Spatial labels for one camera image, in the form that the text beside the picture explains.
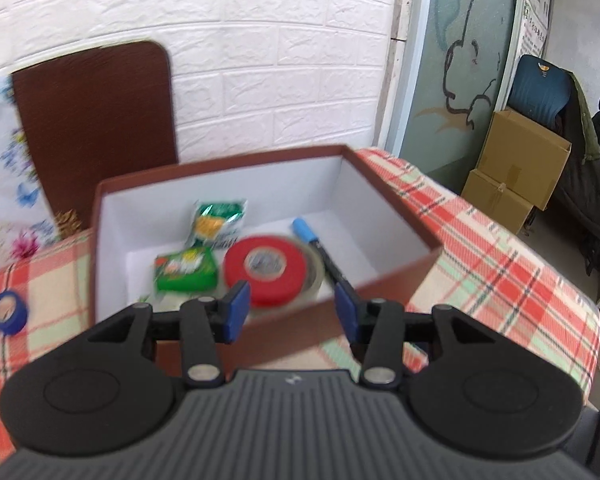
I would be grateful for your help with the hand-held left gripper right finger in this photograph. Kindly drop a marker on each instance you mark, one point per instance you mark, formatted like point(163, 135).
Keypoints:
point(345, 310)

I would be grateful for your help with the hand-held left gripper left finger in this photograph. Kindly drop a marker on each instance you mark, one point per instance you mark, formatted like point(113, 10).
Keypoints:
point(237, 310)

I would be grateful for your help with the red tape roll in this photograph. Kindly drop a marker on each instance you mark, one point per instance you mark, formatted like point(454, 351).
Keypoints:
point(240, 266)

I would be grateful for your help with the clear tape roll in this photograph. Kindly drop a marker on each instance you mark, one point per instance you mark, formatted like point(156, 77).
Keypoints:
point(316, 272)

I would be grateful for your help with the green daisy packet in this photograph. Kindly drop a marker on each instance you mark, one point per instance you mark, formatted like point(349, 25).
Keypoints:
point(187, 270)

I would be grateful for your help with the blue capped marker pen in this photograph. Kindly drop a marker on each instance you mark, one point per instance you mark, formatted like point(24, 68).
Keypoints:
point(310, 240)

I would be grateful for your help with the green and yellow packet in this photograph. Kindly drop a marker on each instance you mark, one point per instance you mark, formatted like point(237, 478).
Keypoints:
point(215, 225)

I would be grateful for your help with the brown box with white inside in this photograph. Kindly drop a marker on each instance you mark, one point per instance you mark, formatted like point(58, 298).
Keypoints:
point(280, 185)

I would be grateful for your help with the gold ornament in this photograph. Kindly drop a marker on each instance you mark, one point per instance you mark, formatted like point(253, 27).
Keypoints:
point(67, 223)

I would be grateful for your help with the blue tape roll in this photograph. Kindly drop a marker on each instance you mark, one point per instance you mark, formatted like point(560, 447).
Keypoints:
point(9, 320)

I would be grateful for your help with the floral plastic sheet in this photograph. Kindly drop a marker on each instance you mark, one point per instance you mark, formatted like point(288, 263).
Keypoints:
point(5, 175)

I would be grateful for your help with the olive jacket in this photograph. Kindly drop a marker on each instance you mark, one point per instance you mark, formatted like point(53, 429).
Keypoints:
point(580, 170)

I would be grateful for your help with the glass door with cartoon drawing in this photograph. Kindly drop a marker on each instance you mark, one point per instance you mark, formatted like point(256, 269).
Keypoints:
point(460, 60)

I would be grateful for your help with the blue chair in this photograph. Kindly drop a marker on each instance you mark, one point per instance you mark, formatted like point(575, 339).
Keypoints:
point(537, 92)

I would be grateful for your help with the wall poster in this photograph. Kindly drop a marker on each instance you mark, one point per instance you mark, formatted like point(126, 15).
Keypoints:
point(537, 5)

